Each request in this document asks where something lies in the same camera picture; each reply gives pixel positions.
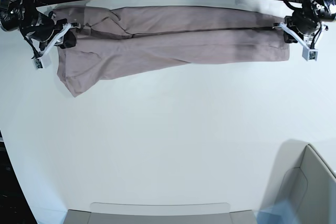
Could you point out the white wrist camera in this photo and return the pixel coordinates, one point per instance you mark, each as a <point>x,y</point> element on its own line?
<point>310,54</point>
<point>42,62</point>

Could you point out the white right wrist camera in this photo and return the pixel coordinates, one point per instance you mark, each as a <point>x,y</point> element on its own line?
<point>42,62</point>

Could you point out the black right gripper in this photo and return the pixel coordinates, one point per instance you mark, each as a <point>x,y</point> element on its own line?
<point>48,32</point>

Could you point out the pink T-shirt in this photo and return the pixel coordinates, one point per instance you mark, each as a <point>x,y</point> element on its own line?
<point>121,42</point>

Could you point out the grey cardboard box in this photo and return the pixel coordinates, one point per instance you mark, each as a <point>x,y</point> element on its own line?
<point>311,187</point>

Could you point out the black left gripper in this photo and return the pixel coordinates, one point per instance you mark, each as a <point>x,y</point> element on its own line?
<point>298,28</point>

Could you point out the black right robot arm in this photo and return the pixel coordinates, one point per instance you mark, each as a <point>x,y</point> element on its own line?
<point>14,12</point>

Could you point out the blue translucent object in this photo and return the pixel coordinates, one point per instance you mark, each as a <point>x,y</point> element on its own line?
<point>282,212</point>

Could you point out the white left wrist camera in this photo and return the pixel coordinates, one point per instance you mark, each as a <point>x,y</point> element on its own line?
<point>310,54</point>

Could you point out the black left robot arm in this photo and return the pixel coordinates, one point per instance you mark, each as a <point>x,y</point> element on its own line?
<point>321,10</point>

